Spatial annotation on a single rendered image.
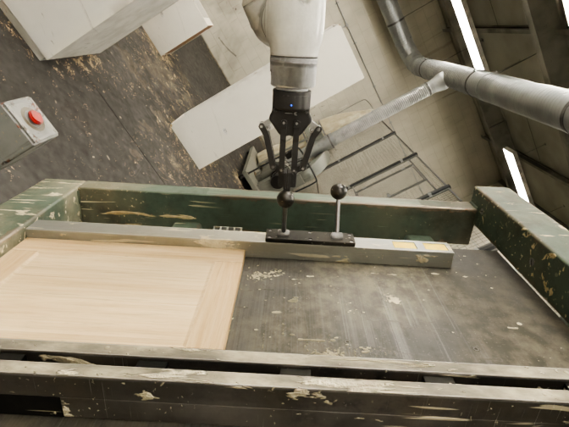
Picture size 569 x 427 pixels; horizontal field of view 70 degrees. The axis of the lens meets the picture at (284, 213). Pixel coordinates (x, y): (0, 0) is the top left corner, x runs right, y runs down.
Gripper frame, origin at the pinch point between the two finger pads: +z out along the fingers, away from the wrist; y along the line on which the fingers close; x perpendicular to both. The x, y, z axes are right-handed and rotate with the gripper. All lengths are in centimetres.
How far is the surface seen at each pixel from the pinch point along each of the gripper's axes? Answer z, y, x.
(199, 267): 14.7, 17.0, 10.5
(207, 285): 14.4, 13.9, 17.4
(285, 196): 0.3, 0.1, 4.8
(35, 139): -3, 63, -17
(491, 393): 9, -26, 45
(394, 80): 46, -214, -803
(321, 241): 11.4, -8.3, 2.3
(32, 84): 8, 166, -189
